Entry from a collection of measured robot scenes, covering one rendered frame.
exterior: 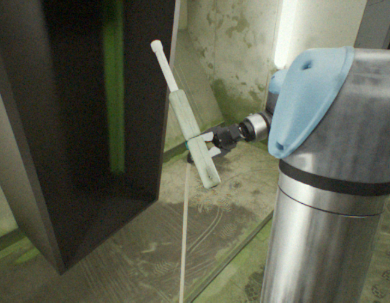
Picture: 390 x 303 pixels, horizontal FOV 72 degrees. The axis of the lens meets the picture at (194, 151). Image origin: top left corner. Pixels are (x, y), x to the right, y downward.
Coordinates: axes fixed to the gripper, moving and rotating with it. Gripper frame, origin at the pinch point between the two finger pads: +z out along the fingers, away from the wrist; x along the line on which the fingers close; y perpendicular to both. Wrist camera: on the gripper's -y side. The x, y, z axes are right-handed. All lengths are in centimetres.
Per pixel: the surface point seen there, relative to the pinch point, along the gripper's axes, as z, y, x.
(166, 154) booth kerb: -11, 174, 26
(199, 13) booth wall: -96, 163, 149
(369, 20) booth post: -162, 63, 47
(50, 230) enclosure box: 54, 25, -5
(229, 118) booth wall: -96, 203, 42
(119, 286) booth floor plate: 51, 90, -47
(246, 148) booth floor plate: -93, 185, 3
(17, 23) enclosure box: 36, 5, 60
